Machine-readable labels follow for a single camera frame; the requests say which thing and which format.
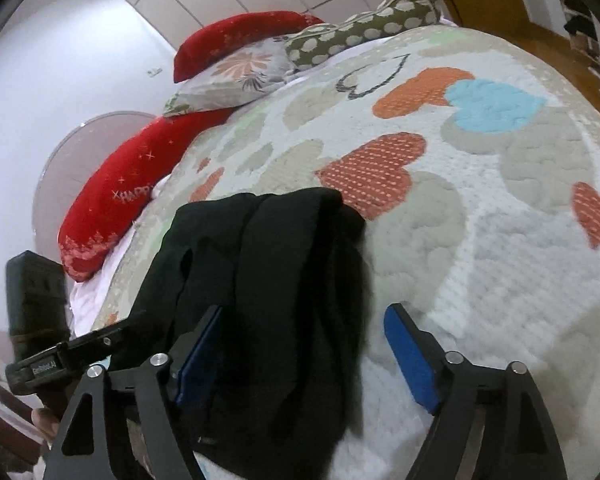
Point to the black pants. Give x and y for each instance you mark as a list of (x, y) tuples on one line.
[(271, 395)]

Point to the olive white spotted pillow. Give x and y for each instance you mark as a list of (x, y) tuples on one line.
[(318, 43)]

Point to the wooden door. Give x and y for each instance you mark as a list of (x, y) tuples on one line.
[(538, 27)]

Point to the person's hand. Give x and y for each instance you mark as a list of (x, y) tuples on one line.
[(46, 423)]

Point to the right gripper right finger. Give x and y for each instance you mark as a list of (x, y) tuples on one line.
[(518, 439)]

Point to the round pale headboard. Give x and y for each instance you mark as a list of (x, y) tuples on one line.
[(70, 165)]

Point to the long red bolster pillow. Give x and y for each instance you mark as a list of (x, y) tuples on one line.
[(115, 195)]

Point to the floral grey pillow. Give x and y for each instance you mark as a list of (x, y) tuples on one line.
[(246, 75)]

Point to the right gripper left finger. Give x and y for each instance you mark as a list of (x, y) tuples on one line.
[(93, 438)]

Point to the heart pattern quilt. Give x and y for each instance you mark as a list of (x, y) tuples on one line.
[(477, 169)]

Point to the white pink bed sheet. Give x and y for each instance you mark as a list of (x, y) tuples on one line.
[(87, 299)]

